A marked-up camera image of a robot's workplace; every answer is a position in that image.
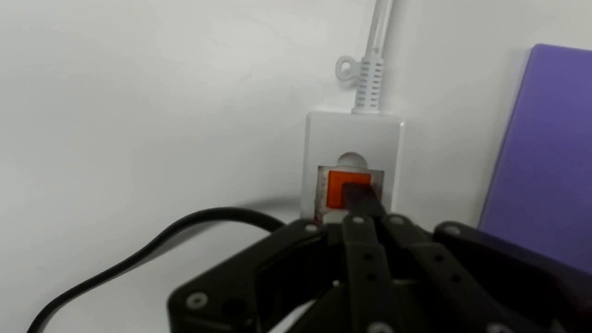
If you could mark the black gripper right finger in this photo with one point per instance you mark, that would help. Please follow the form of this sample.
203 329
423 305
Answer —
469 279

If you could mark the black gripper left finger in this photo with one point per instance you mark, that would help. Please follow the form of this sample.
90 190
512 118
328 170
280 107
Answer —
297 279

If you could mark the orange rocker switch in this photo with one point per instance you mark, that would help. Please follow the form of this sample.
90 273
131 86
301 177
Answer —
336 192

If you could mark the purple mat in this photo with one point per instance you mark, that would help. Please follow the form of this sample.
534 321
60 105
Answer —
549 160

